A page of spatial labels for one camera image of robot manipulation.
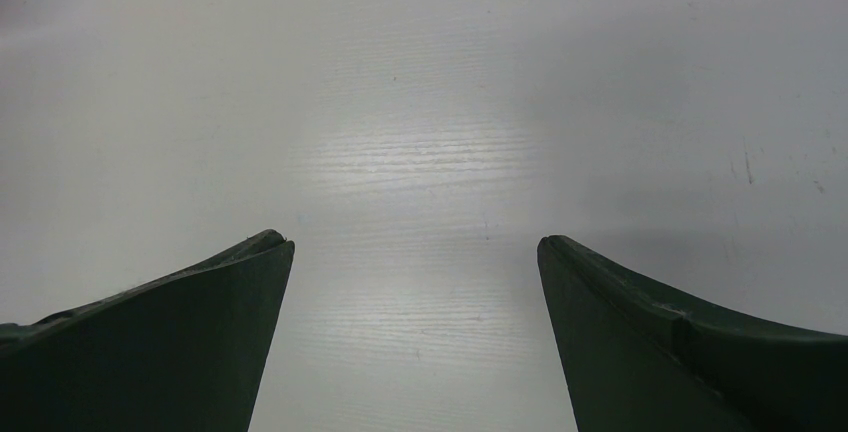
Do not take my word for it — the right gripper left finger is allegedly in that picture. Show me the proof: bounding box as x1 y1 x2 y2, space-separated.
1 229 295 431

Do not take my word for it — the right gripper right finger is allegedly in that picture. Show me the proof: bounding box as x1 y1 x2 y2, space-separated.
537 235 847 431

